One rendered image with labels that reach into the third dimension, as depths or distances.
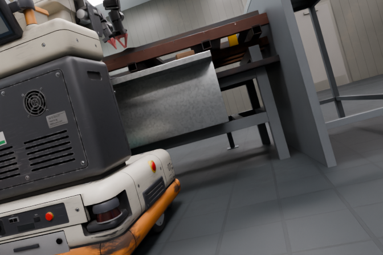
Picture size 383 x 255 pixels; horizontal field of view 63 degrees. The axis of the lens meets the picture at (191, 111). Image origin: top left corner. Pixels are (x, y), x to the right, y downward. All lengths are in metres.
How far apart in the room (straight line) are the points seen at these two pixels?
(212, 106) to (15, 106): 0.99
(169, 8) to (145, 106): 7.59
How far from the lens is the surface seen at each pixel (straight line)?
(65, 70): 1.04
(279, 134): 1.85
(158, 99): 1.75
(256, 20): 1.83
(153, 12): 9.37
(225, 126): 1.83
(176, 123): 1.74
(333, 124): 1.52
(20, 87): 1.14
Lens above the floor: 0.41
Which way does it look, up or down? level
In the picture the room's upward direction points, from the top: 16 degrees counter-clockwise
